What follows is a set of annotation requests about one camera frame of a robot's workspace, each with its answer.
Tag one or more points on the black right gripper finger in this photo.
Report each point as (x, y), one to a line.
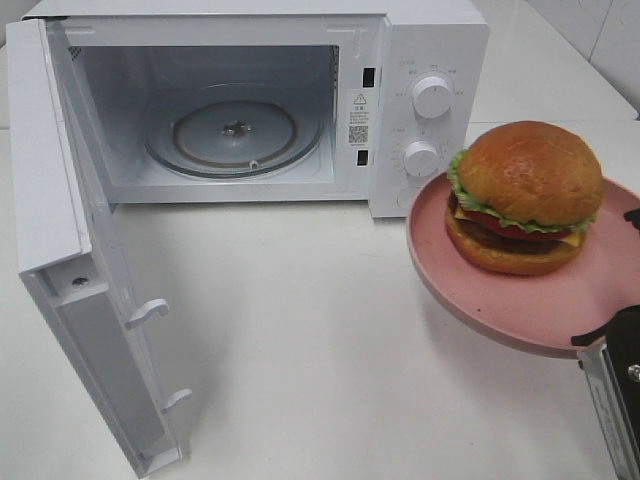
(633, 217)
(588, 338)

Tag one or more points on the pink plate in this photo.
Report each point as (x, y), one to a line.
(537, 314)

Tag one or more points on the burger with sesame bun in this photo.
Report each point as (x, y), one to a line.
(523, 196)

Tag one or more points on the white microwave knob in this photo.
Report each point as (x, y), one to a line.
(431, 96)
(421, 159)

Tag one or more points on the round white door button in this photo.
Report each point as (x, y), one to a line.
(405, 198)

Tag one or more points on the white microwave door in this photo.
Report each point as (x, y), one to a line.
(70, 258)

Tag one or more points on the white microwave oven body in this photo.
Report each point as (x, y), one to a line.
(136, 50)

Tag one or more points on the white warning label sticker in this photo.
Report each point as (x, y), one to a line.
(359, 108)

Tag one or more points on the glass microwave turntable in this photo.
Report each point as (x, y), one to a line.
(231, 131)

